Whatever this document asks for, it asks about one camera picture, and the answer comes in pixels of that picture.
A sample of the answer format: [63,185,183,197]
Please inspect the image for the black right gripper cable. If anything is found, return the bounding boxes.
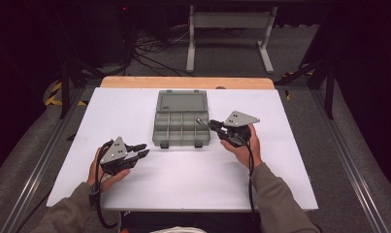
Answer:
[245,141,258,216]

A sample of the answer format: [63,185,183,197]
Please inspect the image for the white board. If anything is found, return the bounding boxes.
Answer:
[46,86,319,214]

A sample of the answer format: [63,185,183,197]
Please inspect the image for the bundle of black floor cables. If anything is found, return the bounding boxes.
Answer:
[130,28,195,78]

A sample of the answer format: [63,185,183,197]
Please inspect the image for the person's white clothing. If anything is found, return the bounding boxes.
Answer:
[148,226,209,233]

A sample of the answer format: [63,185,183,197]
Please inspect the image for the silver nail clipper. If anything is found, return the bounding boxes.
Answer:
[195,116,210,131]

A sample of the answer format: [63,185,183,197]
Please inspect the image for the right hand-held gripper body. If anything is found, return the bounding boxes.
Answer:
[215,110,261,150]

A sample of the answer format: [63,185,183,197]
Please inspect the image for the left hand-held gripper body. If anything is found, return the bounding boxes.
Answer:
[99,135,141,177]

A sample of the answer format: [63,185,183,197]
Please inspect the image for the yellow black hazard tape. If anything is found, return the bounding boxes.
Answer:
[44,81,88,108]

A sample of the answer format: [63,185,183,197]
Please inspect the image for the person's right hand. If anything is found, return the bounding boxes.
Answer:
[219,123,264,170]

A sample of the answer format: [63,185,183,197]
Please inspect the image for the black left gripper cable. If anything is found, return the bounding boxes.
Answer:
[91,139,120,231]

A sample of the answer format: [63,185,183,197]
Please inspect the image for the grey plastic compartment box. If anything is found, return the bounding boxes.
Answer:
[151,88,212,150]

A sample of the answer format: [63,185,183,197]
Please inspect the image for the white metal stand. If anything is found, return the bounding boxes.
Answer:
[185,4,279,75]

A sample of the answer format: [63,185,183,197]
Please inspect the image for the aluminium floor rail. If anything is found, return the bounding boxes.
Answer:
[309,87,391,233]
[0,86,88,233]

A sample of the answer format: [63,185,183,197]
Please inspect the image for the wooden table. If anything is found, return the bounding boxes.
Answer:
[99,76,276,90]

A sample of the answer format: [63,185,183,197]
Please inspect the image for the black metal stand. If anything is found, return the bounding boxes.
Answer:
[274,52,339,121]
[57,56,104,120]

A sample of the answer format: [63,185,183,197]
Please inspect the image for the person's left hand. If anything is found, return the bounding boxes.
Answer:
[86,147,132,194]

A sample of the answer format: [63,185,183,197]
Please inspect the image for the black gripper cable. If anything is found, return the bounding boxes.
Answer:
[91,139,120,231]
[245,141,258,216]

